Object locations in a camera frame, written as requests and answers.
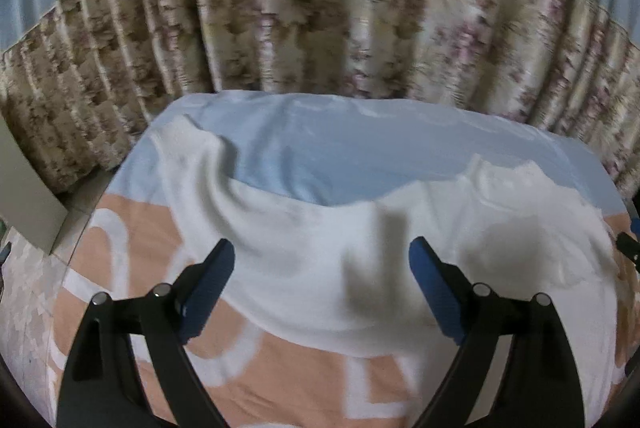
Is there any grey board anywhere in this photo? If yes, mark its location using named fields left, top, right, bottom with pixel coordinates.
left=0, top=118, right=68, bottom=255

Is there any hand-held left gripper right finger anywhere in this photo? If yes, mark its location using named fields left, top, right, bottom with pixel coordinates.
left=409, top=235, right=586, bottom=428

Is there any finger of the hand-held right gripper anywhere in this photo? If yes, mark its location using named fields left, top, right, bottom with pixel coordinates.
left=616, top=217, right=640, bottom=276

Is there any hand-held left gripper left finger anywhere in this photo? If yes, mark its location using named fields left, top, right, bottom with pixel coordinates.
left=55, top=238, right=236, bottom=428

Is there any floral curtain with blue top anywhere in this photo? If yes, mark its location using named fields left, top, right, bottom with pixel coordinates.
left=0, top=0, right=640, bottom=209

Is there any orange white blue printed blanket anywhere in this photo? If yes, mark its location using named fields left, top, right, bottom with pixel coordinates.
left=52, top=92, right=631, bottom=428

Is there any white small garment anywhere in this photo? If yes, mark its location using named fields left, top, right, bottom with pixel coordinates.
left=150, top=115, right=618, bottom=356

